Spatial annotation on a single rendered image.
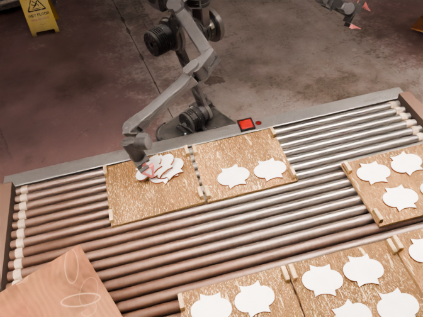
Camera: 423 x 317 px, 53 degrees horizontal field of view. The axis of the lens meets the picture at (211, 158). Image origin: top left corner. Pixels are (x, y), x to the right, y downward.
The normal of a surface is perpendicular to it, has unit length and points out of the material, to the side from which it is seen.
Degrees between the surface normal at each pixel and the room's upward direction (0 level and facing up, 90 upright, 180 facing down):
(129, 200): 0
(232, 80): 0
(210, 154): 0
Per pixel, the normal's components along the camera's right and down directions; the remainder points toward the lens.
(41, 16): 0.27, 0.52
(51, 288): -0.08, -0.68
